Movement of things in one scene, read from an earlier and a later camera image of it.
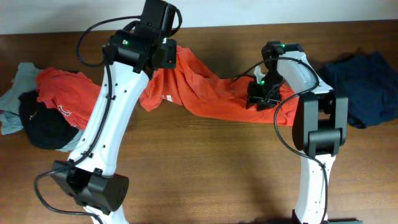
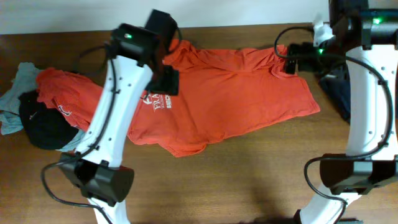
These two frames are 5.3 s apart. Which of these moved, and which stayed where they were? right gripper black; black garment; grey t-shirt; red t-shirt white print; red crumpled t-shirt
Moved: red t-shirt white print; right gripper black
Stayed: black garment; grey t-shirt; red crumpled t-shirt
